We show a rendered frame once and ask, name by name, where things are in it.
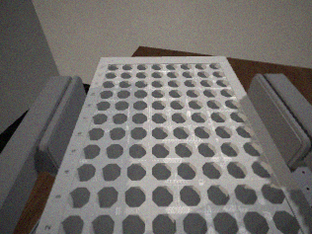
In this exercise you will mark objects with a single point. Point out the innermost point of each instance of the white well plate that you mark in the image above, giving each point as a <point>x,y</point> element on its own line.
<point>164,145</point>

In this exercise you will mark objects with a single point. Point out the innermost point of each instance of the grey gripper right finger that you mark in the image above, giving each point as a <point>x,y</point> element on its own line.
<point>287,116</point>

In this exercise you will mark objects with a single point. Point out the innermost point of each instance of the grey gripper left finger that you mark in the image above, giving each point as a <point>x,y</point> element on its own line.
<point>38,144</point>

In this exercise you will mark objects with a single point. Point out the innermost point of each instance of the grey flat base plate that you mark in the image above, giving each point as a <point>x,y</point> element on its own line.
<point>302,176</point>

